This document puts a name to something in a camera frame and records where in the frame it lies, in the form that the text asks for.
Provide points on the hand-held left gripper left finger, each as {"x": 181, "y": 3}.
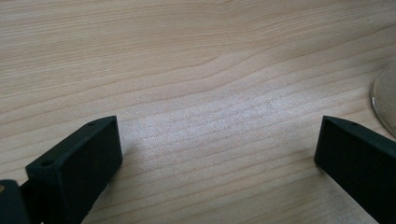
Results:
{"x": 77, "y": 168}

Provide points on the glass shaker with metal lid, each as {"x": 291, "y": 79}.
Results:
{"x": 387, "y": 96}

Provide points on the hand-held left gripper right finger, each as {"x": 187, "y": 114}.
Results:
{"x": 361, "y": 161}

